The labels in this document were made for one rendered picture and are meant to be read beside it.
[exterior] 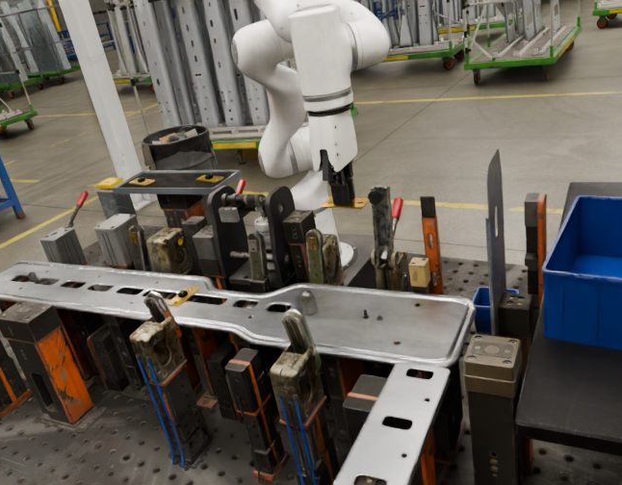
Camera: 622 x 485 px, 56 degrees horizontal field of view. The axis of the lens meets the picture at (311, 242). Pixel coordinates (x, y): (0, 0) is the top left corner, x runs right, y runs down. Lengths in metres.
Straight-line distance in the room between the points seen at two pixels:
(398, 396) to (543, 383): 0.22
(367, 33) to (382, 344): 0.55
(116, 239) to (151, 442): 0.54
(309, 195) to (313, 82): 0.77
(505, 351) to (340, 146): 0.43
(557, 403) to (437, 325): 0.30
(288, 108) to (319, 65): 0.57
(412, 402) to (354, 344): 0.20
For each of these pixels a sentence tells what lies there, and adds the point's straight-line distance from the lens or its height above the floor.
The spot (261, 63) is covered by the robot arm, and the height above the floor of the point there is 1.47.
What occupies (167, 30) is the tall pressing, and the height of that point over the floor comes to 1.29.
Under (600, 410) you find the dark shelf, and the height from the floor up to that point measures 1.03.
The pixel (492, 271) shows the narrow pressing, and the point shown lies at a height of 1.16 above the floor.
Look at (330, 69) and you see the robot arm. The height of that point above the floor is 1.50.
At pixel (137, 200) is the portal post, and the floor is 0.05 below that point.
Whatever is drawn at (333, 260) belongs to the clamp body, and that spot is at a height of 1.02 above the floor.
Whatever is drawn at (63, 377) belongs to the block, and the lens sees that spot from 1.62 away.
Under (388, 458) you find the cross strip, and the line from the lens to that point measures 0.91.
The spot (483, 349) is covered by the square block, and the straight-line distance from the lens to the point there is 0.99.
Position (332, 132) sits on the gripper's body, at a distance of 1.00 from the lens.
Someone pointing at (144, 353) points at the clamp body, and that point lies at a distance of 1.27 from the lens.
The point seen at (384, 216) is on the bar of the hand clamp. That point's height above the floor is 1.15.
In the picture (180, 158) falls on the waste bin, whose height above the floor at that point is 0.60.
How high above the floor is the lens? 1.66
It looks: 25 degrees down
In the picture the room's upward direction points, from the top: 11 degrees counter-clockwise
